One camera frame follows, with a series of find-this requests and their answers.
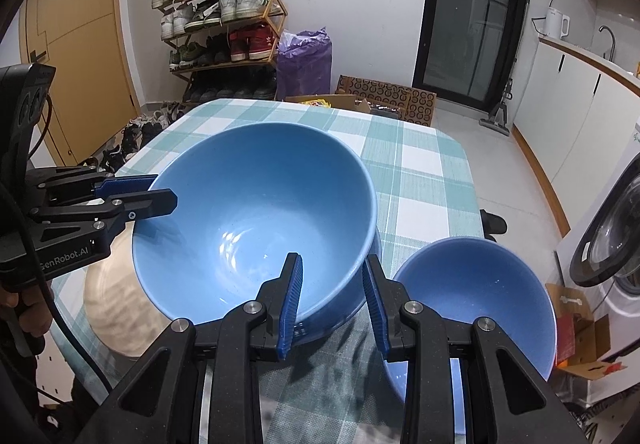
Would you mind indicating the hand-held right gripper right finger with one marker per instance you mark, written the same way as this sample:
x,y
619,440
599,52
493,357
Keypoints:
x,y
376,309

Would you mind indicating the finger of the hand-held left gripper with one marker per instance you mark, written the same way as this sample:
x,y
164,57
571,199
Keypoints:
x,y
150,204
127,185

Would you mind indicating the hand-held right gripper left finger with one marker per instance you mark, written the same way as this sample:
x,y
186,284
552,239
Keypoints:
x,y
291,304

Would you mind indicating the beige plate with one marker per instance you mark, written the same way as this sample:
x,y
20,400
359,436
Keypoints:
x,y
115,304

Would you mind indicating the small blue bowl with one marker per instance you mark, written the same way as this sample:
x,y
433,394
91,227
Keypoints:
x,y
475,294

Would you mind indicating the large blue bowl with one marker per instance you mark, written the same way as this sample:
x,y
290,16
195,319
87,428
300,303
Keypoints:
x,y
260,204

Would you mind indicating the person's left hand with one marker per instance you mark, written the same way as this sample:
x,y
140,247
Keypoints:
x,y
37,314

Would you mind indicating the scattered shoes pile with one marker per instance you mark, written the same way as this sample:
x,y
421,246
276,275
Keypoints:
x,y
135,134

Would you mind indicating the teal checked tablecloth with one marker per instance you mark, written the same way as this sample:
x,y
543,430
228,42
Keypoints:
x,y
415,184

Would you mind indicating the yellow wooden door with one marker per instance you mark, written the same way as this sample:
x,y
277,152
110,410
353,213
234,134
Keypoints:
x,y
85,49

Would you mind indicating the black chair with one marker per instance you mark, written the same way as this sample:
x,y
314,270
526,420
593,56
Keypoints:
x,y
492,224

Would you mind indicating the shoe rack with shoes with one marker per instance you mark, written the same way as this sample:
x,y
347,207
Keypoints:
x,y
250,42

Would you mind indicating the yellow snack packet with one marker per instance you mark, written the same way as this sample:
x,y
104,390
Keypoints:
x,y
315,102

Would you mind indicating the dark packets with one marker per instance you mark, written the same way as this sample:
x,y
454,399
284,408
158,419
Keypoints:
x,y
385,112

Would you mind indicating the purple bag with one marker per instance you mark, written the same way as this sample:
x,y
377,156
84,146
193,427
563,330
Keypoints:
x,y
305,69

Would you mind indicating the open cardboard box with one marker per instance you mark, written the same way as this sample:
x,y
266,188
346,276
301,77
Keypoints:
x,y
345,102

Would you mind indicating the brown cardboard box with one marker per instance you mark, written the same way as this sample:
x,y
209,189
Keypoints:
x,y
585,339

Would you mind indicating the patterned flat cardboard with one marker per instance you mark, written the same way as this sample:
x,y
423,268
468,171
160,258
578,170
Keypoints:
x,y
395,94

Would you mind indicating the stick vacuum cleaner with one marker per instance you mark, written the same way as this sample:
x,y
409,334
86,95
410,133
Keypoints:
x,y
500,114

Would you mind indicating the white washing machine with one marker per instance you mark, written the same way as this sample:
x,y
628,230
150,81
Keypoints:
x,y
615,274

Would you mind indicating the white counter cabinet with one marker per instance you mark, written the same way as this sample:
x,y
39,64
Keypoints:
x,y
575,114

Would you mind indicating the black glass door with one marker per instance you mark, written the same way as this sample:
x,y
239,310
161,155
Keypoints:
x,y
470,14

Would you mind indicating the white electric kettle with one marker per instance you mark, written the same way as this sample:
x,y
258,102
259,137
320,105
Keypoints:
x,y
555,24

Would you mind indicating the metal faucet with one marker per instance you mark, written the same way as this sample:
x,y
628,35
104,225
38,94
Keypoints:
x,y
612,44

